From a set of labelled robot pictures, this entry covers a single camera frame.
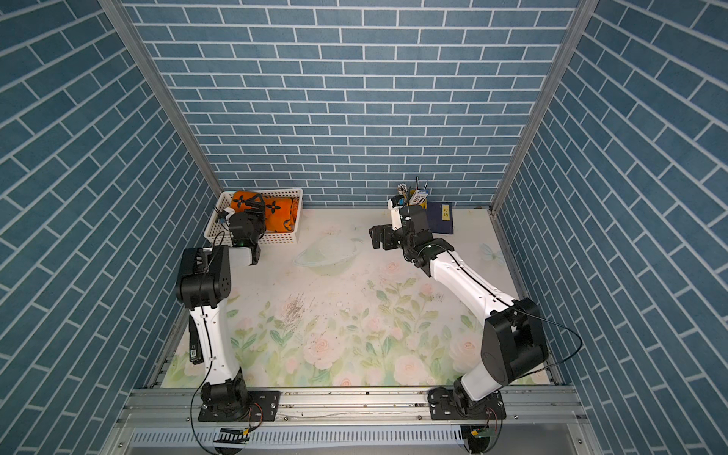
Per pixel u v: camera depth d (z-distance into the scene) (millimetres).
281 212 1077
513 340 437
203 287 622
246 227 850
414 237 640
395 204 738
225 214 937
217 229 1083
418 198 1027
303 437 770
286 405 753
